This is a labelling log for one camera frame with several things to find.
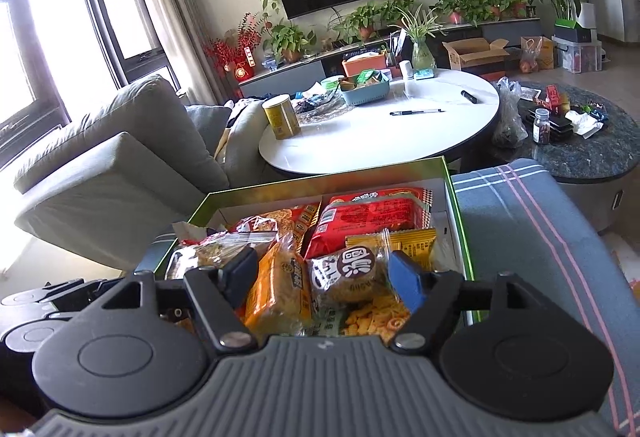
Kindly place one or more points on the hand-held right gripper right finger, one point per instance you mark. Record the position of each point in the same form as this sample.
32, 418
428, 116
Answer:
405, 279

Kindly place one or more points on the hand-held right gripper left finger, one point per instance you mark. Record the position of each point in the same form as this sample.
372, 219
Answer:
240, 274

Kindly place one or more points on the clear packet of green snacks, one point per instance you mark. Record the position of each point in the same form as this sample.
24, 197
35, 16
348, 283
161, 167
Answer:
225, 247

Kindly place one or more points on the orange bread packet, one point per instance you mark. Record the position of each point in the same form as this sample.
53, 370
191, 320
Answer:
277, 292

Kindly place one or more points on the green packet of yellow crisps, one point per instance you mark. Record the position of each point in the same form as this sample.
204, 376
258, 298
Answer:
370, 319

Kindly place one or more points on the round cake clear packet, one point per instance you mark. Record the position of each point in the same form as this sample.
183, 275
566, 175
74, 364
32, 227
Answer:
345, 274

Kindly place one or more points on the red noodle packet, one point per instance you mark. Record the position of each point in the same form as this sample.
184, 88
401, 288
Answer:
370, 217

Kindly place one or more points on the red yellow snack packet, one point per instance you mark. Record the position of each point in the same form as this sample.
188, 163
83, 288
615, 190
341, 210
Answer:
300, 219

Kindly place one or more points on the green cardboard box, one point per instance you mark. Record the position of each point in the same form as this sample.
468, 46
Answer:
310, 177

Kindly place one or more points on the blue striped cloth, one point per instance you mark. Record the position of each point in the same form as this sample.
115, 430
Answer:
525, 242

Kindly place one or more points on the white round table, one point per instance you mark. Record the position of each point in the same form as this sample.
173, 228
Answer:
380, 137

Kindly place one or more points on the grey fabric sofa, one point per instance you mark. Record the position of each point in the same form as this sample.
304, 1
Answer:
130, 167

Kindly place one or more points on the yellow canister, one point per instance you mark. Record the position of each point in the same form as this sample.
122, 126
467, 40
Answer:
281, 119

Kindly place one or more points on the black pen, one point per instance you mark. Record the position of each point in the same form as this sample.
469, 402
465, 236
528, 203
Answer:
417, 112

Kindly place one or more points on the blue plastic basket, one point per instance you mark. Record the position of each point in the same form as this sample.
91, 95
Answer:
365, 94

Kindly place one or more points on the crumpled plastic bag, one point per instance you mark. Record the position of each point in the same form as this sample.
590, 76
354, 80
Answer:
507, 117

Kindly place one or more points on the black marker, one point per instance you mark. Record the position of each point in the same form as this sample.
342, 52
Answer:
470, 97

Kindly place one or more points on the glass jar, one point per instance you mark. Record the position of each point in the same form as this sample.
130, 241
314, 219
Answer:
541, 129

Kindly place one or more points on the grey television cabinet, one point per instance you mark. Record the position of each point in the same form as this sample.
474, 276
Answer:
285, 74

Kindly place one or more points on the green lidded container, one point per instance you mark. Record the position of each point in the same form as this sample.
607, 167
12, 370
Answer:
331, 83

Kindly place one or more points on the white bottle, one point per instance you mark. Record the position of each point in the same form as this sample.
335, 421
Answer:
406, 69

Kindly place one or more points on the orange tissue box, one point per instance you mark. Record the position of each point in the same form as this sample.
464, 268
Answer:
365, 64

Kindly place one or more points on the dark marble round table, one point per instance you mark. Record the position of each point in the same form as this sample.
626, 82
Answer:
590, 157

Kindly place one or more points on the glass vase with spider plant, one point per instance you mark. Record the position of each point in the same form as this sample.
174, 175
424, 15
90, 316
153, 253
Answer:
422, 54

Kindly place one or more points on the red berry decoration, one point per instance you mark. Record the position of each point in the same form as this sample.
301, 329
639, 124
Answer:
240, 47

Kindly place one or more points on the open cardboard box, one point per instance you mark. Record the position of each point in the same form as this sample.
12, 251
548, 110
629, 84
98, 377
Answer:
475, 57

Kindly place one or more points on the white tissue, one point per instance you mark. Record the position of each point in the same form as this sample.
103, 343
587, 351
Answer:
582, 123

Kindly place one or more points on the potted pothos plant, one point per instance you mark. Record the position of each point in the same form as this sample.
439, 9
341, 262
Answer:
290, 39

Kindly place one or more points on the plastic bag of fruit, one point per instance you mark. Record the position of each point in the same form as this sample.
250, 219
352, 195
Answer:
535, 57

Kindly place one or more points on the beige curtain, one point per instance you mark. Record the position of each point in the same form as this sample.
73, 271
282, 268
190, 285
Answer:
175, 7

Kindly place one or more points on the clear storage bin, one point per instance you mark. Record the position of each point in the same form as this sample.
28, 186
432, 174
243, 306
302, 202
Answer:
577, 57

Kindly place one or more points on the black and green box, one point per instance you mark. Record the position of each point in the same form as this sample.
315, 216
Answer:
575, 32

